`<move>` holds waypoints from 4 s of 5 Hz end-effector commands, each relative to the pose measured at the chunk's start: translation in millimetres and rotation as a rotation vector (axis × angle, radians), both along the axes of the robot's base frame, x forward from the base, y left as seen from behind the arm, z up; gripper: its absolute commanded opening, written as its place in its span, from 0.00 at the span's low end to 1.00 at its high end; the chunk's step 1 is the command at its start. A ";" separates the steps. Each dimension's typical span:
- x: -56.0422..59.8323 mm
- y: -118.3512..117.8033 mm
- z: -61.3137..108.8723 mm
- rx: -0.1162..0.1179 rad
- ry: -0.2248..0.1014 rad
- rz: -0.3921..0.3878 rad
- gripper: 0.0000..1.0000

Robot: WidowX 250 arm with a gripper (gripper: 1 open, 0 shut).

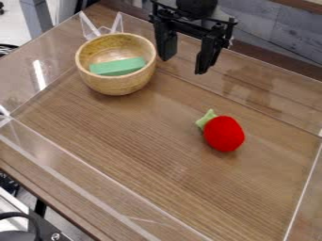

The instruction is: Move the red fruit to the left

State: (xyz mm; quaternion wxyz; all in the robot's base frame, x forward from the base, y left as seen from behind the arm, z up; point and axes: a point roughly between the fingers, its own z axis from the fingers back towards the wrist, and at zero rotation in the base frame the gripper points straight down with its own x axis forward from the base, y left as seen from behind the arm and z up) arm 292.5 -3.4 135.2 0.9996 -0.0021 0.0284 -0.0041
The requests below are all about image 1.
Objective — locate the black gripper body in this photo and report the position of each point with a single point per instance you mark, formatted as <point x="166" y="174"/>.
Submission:
<point x="194" y="17"/>

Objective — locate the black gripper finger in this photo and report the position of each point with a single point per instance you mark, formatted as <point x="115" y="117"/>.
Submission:
<point x="212" y="48"/>
<point x="166" y="42"/>

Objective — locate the red plush strawberry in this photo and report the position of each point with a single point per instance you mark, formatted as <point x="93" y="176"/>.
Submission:
<point x="222" y="131"/>

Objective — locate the wooden bowl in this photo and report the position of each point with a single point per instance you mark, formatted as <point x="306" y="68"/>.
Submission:
<point x="114" y="47"/>

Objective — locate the green rectangular block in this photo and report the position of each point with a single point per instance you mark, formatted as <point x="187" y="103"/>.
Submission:
<point x="118" y="67"/>

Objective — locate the clear acrylic tray wall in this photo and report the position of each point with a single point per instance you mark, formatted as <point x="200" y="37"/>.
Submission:
<point x="121" y="163"/>

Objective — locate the black metal bracket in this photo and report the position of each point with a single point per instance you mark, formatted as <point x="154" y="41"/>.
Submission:
<point x="50" y="233"/>

